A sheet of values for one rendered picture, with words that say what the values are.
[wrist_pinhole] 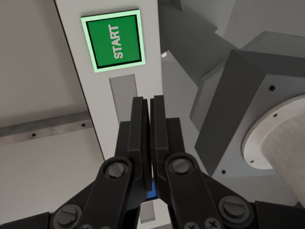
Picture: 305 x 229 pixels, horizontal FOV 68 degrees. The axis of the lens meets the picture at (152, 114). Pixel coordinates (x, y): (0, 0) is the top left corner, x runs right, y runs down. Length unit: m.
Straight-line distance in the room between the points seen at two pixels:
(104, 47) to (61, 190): 0.44
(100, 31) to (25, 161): 0.38
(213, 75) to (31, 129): 0.36
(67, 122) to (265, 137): 0.37
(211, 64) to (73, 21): 0.44
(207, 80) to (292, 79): 0.15
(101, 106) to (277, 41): 0.37
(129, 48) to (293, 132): 0.31
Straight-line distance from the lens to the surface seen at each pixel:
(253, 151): 0.49
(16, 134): 0.47
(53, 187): 0.61
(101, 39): 0.24
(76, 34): 0.24
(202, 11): 1.32
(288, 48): 0.55
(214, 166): 0.50
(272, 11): 1.56
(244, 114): 0.42
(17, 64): 0.43
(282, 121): 0.46
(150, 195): 0.42
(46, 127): 0.45
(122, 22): 0.24
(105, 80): 0.26
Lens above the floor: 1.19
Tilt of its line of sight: 52 degrees down
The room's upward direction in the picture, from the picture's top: 159 degrees clockwise
